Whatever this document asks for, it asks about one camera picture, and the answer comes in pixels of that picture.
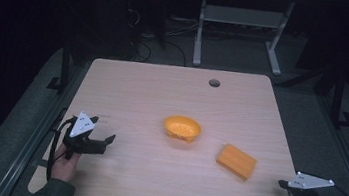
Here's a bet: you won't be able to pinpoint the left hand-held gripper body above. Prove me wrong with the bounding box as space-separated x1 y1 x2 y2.
59 108 111 165

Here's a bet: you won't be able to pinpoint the person's left hand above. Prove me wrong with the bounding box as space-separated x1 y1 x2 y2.
49 142 83 185

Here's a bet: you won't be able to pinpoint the orange rectangular block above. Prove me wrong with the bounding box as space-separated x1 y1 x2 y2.
213 142 259 182

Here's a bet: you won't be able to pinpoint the black metal stand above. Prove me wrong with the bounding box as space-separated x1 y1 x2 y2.
45 34 77 96
327 66 349 131

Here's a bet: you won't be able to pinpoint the orange plastic bowl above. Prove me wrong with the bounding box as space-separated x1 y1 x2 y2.
161 113 204 145

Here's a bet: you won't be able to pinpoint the round dark table grommet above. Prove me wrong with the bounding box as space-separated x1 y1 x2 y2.
207 78 222 89

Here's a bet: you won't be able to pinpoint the white metal stand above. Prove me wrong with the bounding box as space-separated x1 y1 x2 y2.
191 0 297 79

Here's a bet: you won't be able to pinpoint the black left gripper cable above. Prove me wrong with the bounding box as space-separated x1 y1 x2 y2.
45 113 77 184

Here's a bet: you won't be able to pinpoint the black floor cables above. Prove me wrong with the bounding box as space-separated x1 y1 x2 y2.
118 0 197 69

